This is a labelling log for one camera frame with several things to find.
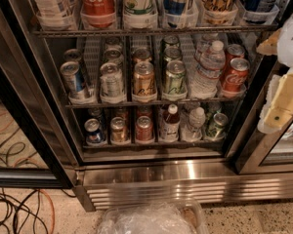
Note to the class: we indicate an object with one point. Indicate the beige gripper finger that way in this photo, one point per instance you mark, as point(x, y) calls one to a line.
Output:
point(269, 46)
point(278, 109)

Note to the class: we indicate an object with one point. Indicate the clear front water bottle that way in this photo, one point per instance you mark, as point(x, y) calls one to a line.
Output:
point(207, 71)

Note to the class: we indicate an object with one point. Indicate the clear water bottle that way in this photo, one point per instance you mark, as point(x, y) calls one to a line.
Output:
point(203, 42)
point(207, 71)

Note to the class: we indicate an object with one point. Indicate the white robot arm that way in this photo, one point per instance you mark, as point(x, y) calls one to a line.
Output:
point(285, 44)

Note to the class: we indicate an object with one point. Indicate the top shelf dark blue bottle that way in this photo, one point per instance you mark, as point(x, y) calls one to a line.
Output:
point(259, 11)

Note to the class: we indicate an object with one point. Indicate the right glass fridge door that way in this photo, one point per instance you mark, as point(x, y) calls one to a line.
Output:
point(249, 150)

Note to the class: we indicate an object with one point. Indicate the glass fridge door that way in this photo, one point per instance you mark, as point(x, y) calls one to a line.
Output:
point(249, 150)
point(35, 146)

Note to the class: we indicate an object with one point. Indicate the clear rear water bottle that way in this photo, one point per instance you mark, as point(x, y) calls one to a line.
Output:
point(203, 42)

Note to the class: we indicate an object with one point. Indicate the top shelf gold bottle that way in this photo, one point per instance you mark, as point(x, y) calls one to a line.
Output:
point(217, 11)

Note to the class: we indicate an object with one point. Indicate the bottom shelf green can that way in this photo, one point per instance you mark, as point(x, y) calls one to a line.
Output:
point(215, 129)

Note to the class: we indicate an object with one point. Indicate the bottom shelf water bottle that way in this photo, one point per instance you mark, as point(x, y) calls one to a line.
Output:
point(192, 129)

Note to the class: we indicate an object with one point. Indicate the brown juice bottle white cap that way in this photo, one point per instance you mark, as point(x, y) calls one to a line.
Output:
point(170, 122)

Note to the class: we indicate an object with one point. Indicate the top shelf green white bottle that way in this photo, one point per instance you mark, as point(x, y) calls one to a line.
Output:
point(139, 14)

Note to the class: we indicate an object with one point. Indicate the bottom shelf red can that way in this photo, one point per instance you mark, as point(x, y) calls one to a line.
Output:
point(144, 129)

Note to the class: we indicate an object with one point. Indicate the bottom shelf gold can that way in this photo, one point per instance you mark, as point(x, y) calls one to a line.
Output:
point(119, 130)

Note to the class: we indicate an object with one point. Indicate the top shelf cola bottle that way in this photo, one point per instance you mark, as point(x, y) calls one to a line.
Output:
point(99, 13)

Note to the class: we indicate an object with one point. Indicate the bottom shelf blue can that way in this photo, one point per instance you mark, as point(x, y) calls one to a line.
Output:
point(94, 132)

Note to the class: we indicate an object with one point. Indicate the steel fridge bottom grille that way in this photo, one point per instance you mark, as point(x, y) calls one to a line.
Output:
point(103, 187)

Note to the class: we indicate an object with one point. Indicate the left glass fridge door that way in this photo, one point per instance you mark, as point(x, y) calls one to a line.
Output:
point(35, 146)

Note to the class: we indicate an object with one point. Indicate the rear red cola can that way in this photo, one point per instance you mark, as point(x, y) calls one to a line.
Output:
point(234, 51)

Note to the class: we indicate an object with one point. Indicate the red cola can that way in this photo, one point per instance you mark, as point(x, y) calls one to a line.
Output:
point(234, 51)
point(235, 75)

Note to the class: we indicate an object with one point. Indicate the front red cola can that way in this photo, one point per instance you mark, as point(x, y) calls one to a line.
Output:
point(235, 75)

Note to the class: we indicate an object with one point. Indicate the middle green soda can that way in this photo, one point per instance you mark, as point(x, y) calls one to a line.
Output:
point(172, 53)

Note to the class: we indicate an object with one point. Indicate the green soda can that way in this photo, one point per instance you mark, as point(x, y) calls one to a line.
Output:
point(174, 86)
point(170, 41)
point(172, 53)

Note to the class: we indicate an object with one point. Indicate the rear green soda can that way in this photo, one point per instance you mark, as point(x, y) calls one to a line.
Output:
point(170, 41)

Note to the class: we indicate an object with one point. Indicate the front green soda can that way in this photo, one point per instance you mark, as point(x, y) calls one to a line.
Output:
point(174, 86)

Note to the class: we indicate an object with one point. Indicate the rear gold soda can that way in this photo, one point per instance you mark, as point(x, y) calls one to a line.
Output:
point(141, 54)

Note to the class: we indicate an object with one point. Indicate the gold soda can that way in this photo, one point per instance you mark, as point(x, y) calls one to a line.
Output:
point(144, 89)
point(141, 54)

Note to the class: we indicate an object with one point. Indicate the front gold soda can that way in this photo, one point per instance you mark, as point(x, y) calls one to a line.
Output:
point(144, 89)

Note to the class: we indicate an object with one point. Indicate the clear plastic bin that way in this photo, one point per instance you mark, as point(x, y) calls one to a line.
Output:
point(176, 216)

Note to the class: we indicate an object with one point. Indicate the rear white silver can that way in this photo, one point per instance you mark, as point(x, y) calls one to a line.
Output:
point(113, 42)

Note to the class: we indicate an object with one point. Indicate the white silver can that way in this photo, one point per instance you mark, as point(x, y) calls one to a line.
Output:
point(113, 42)
point(112, 84)
point(113, 55)

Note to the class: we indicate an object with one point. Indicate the middle white silver can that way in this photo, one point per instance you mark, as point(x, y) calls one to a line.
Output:
point(113, 55)

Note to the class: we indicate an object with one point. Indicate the front white silver can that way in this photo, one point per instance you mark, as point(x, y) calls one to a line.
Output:
point(112, 84)

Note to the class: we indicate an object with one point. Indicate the front blue silver can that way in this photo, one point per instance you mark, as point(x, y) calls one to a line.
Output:
point(74, 79)

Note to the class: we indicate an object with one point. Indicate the blue silver can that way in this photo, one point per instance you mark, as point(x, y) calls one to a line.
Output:
point(74, 79)
point(73, 55)

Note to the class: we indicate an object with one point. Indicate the rear blue silver can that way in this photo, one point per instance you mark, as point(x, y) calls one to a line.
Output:
point(73, 55)

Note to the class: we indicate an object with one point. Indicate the upper wire shelf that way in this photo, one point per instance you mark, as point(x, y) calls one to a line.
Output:
point(150, 32)

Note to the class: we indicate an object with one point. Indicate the wire shelf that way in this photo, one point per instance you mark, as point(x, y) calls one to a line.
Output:
point(150, 32)
point(153, 102)

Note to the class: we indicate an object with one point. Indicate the middle wire shelf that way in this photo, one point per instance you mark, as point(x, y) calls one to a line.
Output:
point(153, 102)

